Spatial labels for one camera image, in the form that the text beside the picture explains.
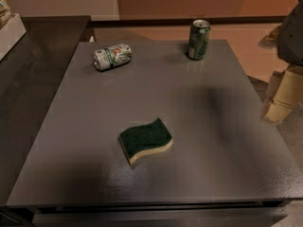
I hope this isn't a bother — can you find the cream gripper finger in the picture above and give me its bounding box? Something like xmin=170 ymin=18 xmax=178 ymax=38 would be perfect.
xmin=262 ymin=65 xmax=303 ymax=123

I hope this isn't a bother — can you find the silver 7up can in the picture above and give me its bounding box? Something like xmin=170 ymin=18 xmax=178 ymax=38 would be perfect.
xmin=93 ymin=44 xmax=132 ymax=72

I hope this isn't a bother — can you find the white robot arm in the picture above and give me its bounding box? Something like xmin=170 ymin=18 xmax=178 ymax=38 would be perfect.
xmin=262 ymin=1 xmax=303 ymax=123

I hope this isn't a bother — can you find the green upright soda can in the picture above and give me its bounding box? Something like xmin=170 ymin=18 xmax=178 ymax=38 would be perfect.
xmin=188 ymin=20 xmax=210 ymax=60

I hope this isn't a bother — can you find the green and yellow sponge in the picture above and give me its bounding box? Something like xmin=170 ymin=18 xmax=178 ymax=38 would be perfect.
xmin=119 ymin=118 xmax=173 ymax=165

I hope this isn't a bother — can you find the dark side counter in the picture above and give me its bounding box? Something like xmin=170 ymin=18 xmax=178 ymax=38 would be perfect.
xmin=0 ymin=16 xmax=93 ymax=207

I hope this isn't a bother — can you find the white box on counter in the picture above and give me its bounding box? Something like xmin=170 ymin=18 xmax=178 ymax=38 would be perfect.
xmin=0 ymin=13 xmax=27 ymax=61

